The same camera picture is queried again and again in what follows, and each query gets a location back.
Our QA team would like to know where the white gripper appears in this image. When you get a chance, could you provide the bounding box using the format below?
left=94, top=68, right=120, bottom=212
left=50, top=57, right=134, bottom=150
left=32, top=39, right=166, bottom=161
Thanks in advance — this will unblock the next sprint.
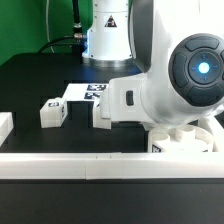
left=99, top=73, right=147, bottom=122

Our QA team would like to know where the white round stool seat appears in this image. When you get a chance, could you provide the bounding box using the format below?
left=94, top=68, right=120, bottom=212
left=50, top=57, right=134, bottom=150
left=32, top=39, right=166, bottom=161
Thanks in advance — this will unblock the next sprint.
left=148, top=125, right=214, bottom=153

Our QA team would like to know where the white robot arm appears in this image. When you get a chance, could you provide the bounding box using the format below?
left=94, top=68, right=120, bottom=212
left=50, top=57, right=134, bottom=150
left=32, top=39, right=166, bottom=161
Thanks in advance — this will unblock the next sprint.
left=83, top=0, right=224, bottom=130

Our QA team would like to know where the white marker sheet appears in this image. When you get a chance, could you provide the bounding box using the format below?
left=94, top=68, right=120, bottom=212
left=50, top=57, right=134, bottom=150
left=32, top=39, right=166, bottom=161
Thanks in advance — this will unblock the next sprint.
left=63, top=83, right=108, bottom=101

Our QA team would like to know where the white front fence bar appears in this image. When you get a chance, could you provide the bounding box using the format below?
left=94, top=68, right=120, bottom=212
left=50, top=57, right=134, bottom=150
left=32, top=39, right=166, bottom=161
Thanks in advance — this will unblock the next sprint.
left=0, top=152, right=224, bottom=180

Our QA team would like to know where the white left fence bar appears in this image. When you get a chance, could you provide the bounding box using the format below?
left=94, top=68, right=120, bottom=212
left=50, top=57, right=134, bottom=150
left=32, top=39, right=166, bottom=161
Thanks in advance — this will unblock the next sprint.
left=0, top=112, right=14, bottom=147

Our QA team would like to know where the black curved cable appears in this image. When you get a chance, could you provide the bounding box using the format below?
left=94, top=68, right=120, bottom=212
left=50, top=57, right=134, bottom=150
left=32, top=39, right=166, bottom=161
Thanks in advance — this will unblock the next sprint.
left=37, top=34, right=88, bottom=54

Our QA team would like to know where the black thick cable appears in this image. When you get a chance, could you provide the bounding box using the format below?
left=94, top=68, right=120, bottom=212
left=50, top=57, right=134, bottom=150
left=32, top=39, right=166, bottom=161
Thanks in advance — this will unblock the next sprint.
left=72, top=0, right=84, bottom=40

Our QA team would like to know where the thin white cable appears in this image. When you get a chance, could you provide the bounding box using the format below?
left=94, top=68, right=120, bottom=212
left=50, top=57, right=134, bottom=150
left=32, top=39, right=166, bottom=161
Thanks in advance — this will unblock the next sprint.
left=45, top=0, right=55, bottom=54

